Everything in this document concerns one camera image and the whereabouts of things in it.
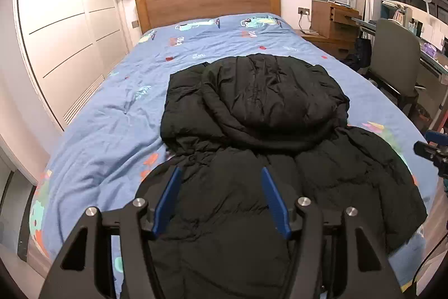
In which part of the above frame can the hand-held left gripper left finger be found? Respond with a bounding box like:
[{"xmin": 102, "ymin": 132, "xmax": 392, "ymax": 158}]
[{"xmin": 38, "ymin": 166, "xmax": 183, "ymax": 299}]

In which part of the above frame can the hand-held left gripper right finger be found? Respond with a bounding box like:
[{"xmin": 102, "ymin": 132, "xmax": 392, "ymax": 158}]
[{"xmin": 261, "ymin": 166, "xmax": 407, "ymax": 299}]

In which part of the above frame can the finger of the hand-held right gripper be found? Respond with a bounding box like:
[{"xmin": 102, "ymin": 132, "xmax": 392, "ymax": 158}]
[
  {"xmin": 414, "ymin": 141, "xmax": 448, "ymax": 177},
  {"xmin": 425, "ymin": 131, "xmax": 448, "ymax": 145}
]

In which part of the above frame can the black hooded puffer coat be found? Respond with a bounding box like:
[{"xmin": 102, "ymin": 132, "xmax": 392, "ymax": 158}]
[{"xmin": 135, "ymin": 53, "xmax": 429, "ymax": 299}]

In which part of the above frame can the desk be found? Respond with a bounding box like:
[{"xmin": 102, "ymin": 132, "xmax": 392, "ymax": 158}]
[{"xmin": 352, "ymin": 0, "xmax": 448, "ymax": 117}]

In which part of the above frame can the purple box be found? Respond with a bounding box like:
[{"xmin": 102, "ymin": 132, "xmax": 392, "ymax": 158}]
[{"xmin": 422, "ymin": 43, "xmax": 439, "ymax": 59}]

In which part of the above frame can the grey office chair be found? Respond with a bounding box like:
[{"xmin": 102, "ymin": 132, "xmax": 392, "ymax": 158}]
[{"xmin": 366, "ymin": 19, "xmax": 426, "ymax": 115}]

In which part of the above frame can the dark blue bag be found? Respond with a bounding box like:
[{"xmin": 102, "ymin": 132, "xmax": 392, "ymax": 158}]
[{"xmin": 353, "ymin": 38, "xmax": 372, "ymax": 70}]

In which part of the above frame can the bed with blue duvet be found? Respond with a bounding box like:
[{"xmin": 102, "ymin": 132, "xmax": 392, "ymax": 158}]
[{"xmin": 30, "ymin": 15, "xmax": 440, "ymax": 299}]

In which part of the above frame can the wooden nightstand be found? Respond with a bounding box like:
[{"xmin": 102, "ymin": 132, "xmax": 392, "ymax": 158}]
[{"xmin": 294, "ymin": 29, "xmax": 358, "ymax": 59}]

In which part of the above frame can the wooden drawer box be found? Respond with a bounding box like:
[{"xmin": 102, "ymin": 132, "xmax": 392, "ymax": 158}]
[{"xmin": 311, "ymin": 0, "xmax": 361, "ymax": 40}]

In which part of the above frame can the white wardrobe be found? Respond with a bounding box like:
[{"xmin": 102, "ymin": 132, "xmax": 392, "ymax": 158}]
[{"xmin": 14, "ymin": 0, "xmax": 134, "ymax": 129}]

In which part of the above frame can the wooden headboard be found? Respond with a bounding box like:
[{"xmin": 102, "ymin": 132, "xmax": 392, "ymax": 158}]
[{"xmin": 135, "ymin": 0, "xmax": 281, "ymax": 35}]

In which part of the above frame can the black cable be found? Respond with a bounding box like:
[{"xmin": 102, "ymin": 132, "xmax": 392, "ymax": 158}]
[{"xmin": 413, "ymin": 236, "xmax": 448, "ymax": 299}]

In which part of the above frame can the dark bed frame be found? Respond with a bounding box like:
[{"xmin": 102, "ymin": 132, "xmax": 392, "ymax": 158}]
[{"xmin": 17, "ymin": 189, "xmax": 40, "ymax": 263}]

